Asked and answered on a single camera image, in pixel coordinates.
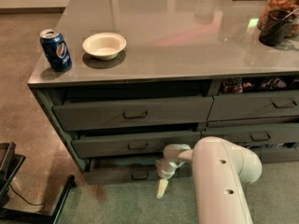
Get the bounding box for black metal stand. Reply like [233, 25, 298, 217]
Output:
[0, 141, 77, 224]

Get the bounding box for blue Pepsi can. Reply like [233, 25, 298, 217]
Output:
[40, 29, 72, 72]

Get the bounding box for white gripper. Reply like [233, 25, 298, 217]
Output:
[156, 159, 183, 199]

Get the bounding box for drawer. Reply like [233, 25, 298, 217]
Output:
[253, 147, 299, 163]
[53, 96, 213, 131]
[72, 131, 201, 158]
[82, 155, 192, 186]
[202, 123, 299, 147]
[208, 91, 299, 121]

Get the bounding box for snack bags in shelf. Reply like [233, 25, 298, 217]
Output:
[221, 76, 299, 94]

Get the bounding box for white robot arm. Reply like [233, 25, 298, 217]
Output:
[156, 136, 263, 224]

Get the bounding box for black cable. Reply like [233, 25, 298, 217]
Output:
[6, 180, 47, 212]

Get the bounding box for glass snack jar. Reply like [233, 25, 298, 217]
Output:
[258, 0, 299, 30]

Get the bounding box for white bowl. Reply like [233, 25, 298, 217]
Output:
[82, 33, 127, 61]

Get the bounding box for black cup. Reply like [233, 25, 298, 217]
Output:
[259, 9, 295, 47]

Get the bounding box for grey drawer cabinet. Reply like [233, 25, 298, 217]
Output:
[29, 0, 299, 173]

